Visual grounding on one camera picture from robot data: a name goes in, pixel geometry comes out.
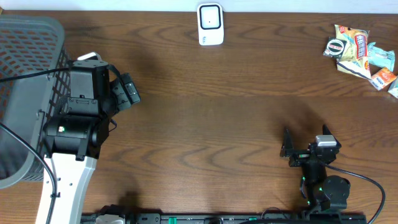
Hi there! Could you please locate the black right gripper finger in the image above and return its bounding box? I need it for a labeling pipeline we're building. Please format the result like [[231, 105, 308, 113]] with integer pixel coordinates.
[[322, 124, 338, 145], [280, 128, 294, 157]]

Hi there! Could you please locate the yellow red snack bag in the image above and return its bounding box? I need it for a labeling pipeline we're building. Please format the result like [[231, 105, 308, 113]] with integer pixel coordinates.
[[335, 24, 371, 80]]

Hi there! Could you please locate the orange tissue pack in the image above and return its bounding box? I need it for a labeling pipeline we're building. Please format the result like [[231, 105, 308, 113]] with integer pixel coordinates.
[[369, 67, 397, 91]]

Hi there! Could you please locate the teal kleenex tissue pack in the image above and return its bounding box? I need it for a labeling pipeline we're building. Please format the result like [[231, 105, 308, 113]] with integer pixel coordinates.
[[388, 78, 398, 98]]

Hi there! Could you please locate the green zam-buk box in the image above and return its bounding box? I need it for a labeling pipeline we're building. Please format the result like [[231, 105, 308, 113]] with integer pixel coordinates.
[[323, 37, 346, 59]]

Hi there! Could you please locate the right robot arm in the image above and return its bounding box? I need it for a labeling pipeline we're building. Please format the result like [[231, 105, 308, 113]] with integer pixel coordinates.
[[280, 125, 351, 222]]

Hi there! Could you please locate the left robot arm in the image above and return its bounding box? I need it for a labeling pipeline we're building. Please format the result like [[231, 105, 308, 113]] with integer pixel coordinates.
[[35, 59, 141, 223]]

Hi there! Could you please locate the grey plastic mesh basket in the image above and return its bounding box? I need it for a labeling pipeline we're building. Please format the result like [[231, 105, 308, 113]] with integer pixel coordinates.
[[0, 14, 73, 190]]

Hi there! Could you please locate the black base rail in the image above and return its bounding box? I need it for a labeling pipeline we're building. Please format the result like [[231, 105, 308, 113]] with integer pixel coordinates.
[[79, 205, 367, 224]]

